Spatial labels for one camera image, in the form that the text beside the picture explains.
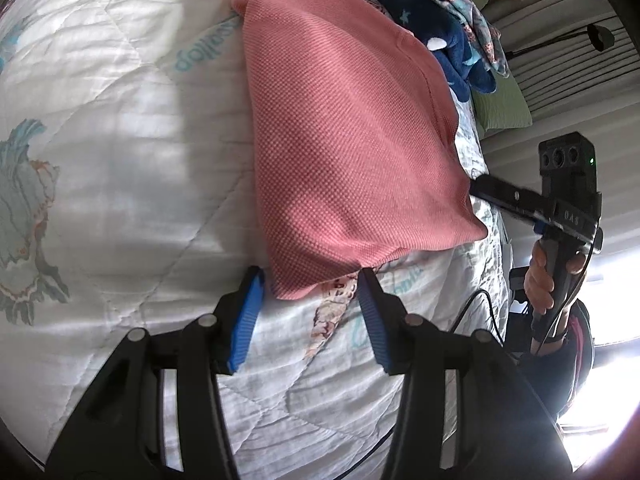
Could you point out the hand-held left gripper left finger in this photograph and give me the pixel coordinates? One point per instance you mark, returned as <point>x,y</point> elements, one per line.
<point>247,310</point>

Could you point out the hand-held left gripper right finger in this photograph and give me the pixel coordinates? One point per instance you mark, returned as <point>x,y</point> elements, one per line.
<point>376,317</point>

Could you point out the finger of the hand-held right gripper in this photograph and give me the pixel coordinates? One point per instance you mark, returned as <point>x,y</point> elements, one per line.
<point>510,196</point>

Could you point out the pink knit garment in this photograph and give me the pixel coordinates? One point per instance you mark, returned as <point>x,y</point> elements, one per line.
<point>350,135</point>

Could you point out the person's right forearm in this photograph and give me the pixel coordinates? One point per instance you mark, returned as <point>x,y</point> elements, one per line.
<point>550,380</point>

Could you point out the person's right hand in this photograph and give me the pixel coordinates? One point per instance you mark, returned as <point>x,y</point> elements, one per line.
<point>540,280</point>

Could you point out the green pillow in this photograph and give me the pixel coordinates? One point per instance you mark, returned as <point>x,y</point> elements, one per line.
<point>502,105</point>

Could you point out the black gooseneck lamp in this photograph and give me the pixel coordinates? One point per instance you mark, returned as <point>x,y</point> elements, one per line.
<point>597,36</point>

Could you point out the floral patterned garment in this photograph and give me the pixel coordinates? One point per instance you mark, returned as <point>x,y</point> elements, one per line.
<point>475,25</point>

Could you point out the white sea-print quilt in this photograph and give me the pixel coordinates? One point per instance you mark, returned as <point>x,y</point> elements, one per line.
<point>125,160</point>

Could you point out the navy star-print garment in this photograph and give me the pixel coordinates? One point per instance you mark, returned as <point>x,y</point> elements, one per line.
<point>425,20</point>

